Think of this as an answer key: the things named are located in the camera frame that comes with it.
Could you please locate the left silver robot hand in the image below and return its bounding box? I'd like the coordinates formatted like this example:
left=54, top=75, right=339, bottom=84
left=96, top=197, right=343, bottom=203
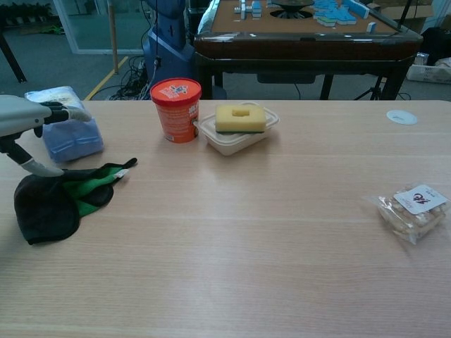
left=0, top=94, right=93, bottom=177

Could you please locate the black and green pouch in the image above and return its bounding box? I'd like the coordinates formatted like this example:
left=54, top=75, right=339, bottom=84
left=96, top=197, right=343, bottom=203
left=13, top=157, right=138, bottom=246

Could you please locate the orange cup with red lid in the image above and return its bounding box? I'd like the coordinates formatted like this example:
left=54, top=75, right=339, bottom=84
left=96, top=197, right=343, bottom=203
left=149, top=77, right=202, bottom=144

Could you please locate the black table leg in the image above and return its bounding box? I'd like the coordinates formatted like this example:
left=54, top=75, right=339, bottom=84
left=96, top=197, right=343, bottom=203
left=0, top=24, right=27, bottom=84

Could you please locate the blue white tissue pack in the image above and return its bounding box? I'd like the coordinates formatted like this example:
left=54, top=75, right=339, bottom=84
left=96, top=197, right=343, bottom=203
left=24, top=85, right=106, bottom=163

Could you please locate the wooden pole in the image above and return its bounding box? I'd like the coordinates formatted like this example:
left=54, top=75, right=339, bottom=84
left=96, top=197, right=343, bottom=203
left=110, top=0, right=119, bottom=75

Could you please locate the blue machine base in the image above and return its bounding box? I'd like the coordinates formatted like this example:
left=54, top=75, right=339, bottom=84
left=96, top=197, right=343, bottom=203
left=142, top=0, right=198, bottom=89

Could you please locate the yellow sponge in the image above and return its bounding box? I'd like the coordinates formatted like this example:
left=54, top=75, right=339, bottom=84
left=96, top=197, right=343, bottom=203
left=215, top=104, right=266, bottom=135

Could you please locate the beige food container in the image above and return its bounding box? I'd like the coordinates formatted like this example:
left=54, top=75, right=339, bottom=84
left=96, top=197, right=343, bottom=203
left=192, top=101, right=281, bottom=156

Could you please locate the dark wood mahjong table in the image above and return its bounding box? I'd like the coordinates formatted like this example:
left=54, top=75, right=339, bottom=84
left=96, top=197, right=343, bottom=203
left=193, top=0, right=424, bottom=101

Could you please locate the black tripod stand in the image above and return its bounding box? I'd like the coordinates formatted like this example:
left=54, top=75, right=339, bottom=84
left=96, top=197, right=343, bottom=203
left=354, top=75, right=388, bottom=101

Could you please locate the clear snack packet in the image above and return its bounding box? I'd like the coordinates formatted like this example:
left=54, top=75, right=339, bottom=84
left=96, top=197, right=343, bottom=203
left=362, top=182, right=451, bottom=246

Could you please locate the white plastic basket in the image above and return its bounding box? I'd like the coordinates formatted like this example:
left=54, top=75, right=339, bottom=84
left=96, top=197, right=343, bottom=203
left=407, top=63, right=451, bottom=85

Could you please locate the cardboard box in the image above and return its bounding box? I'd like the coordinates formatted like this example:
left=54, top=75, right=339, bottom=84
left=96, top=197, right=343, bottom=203
left=378, top=0, right=435, bottom=35

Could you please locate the black bag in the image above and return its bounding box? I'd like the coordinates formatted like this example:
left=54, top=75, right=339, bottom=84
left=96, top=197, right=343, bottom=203
left=421, top=26, right=451, bottom=66

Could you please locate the black cable bundle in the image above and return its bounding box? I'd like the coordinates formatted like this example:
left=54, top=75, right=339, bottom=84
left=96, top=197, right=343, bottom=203
left=109, top=56, right=156, bottom=101

